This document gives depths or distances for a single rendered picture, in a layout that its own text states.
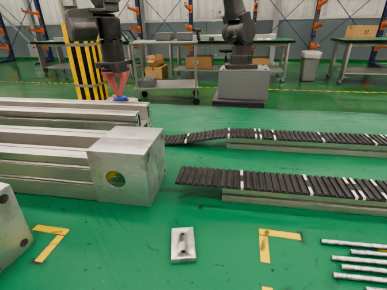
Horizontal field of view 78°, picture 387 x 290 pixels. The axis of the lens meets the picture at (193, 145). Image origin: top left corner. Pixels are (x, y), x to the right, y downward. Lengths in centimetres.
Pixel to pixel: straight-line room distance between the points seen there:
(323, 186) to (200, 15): 784
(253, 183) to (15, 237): 33
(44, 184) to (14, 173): 5
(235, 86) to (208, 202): 62
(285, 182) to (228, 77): 61
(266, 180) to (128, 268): 23
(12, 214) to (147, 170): 17
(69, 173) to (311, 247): 36
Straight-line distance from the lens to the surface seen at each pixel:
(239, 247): 34
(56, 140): 51
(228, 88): 95
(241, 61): 96
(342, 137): 62
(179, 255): 32
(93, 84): 377
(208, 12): 810
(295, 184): 40
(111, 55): 70
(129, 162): 36
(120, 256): 34
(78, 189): 43
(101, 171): 39
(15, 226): 37
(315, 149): 59
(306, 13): 818
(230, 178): 39
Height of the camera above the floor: 103
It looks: 26 degrees down
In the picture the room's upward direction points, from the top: 1 degrees counter-clockwise
